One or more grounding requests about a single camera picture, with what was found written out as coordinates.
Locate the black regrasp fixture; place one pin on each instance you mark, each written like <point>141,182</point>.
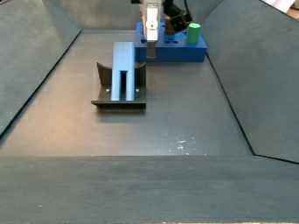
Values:
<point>102,101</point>

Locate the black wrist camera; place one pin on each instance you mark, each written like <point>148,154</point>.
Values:
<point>180,17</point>

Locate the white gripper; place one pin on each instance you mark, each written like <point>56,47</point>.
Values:
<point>150,9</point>

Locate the brown cylinder peg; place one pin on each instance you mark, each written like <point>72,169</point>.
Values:
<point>168,29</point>

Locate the blue shape-sorter base block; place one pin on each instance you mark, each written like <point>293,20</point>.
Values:
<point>170,47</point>

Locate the green hexagonal peg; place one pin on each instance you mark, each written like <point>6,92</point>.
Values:
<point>192,33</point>

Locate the light blue square-circle object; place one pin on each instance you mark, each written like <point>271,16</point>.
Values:
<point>122,66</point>

